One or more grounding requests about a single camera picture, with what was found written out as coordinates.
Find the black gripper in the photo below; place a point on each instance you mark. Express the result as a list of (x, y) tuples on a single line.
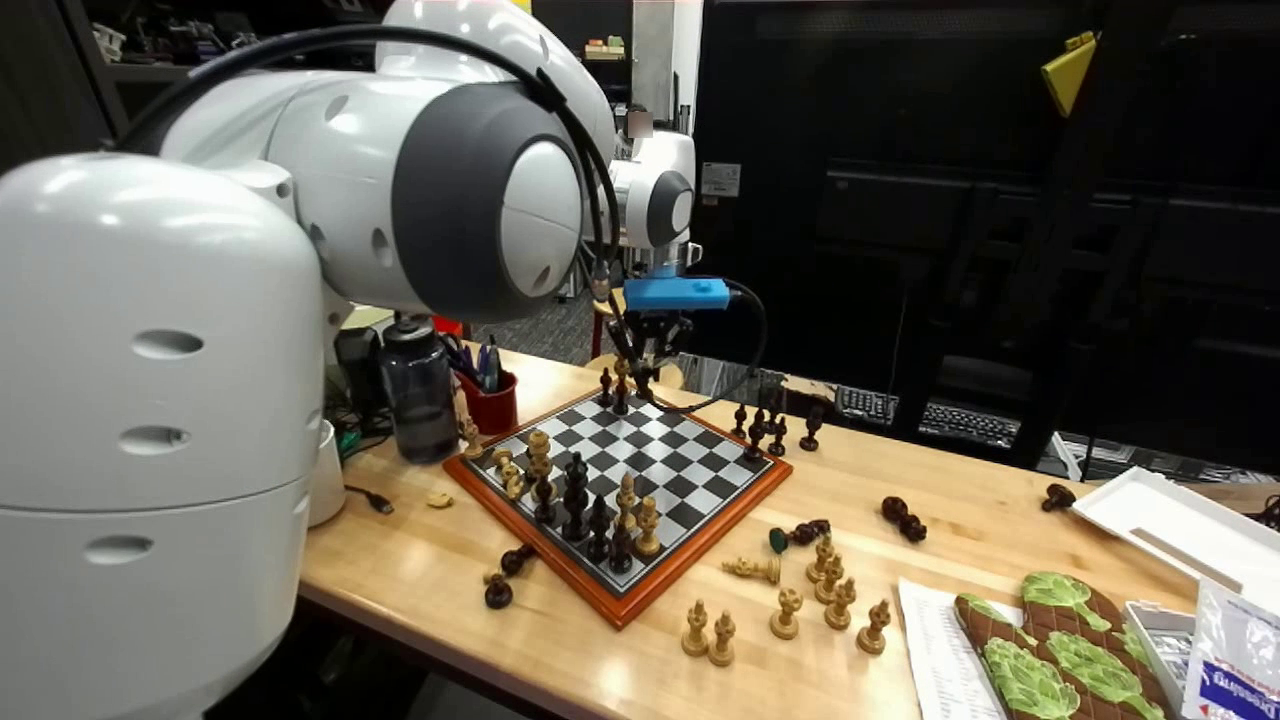
[(648, 337)]

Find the black chess pawn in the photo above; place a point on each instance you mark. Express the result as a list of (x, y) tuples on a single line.
[(740, 421), (623, 396), (779, 441)]

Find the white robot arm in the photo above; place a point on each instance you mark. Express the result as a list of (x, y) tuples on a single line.
[(162, 403)]

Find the tall black chess piece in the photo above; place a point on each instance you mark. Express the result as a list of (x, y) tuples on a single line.
[(809, 424), (607, 386)]

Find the tall dark chess king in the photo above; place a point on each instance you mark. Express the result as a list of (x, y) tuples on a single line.
[(578, 486)]

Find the black chess bishop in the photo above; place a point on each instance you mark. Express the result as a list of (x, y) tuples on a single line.
[(762, 434)]

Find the tall light wooden chess piece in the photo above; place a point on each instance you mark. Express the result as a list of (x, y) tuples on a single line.
[(539, 455)]

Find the dark chess piece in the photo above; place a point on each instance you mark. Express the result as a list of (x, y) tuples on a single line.
[(1059, 499), (498, 591), (546, 501), (517, 561), (914, 531), (602, 522), (894, 509), (623, 546)]

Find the black piece green felt base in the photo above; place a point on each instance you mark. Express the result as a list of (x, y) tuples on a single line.
[(796, 534)]

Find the small tan round piece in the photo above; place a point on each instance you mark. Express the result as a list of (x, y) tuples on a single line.
[(438, 501)]

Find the light wooden chess pawn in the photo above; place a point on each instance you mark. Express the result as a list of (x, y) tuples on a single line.
[(820, 552), (720, 637), (692, 627), (872, 627), (784, 609), (831, 576), (843, 600)]

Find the white partition board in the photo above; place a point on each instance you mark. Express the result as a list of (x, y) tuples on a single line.
[(664, 53)]

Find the red pen cup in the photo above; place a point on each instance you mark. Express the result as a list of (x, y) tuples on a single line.
[(490, 406)]

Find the blue pen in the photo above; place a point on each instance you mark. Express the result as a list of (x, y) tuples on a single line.
[(490, 360)]

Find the black pen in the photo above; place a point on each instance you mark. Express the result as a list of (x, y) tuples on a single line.
[(456, 360)]

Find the black cup with tools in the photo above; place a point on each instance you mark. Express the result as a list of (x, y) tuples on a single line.
[(422, 386)]

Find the person dark hair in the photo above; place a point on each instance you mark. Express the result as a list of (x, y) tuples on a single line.
[(634, 125)]

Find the black cylindrical appliance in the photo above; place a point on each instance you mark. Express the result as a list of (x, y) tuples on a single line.
[(361, 381)]

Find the large black display panel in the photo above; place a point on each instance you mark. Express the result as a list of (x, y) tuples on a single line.
[(906, 202)]

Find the white cup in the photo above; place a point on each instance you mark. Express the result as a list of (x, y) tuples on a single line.
[(324, 473)]

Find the white paper sheet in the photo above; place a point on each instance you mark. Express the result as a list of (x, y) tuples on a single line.
[(935, 655)]

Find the yellow triangular tag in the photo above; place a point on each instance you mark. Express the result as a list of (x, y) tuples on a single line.
[(1070, 74)]

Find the clear plastic container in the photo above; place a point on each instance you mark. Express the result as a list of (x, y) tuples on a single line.
[(1159, 642)]

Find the plastic bag blue label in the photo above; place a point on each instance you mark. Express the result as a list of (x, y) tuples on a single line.
[(1234, 663)]

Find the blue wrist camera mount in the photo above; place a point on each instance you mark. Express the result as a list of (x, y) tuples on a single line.
[(676, 295)]

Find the checkered chessboard red-brown frame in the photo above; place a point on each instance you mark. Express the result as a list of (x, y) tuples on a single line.
[(683, 473)]

